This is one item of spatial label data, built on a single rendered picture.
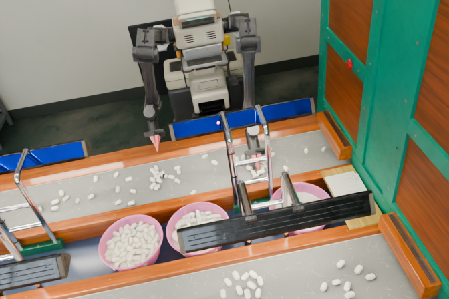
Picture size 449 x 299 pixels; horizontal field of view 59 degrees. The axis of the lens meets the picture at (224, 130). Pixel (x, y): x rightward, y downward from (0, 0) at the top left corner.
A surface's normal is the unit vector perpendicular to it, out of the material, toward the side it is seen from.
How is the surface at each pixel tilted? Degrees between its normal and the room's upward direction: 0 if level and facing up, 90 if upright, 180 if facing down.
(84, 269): 0
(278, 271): 0
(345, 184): 0
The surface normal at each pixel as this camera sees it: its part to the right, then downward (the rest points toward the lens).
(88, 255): -0.12, -0.78
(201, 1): 0.01, -0.18
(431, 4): -0.98, 0.18
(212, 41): 0.17, 0.70
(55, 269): 0.07, 0.09
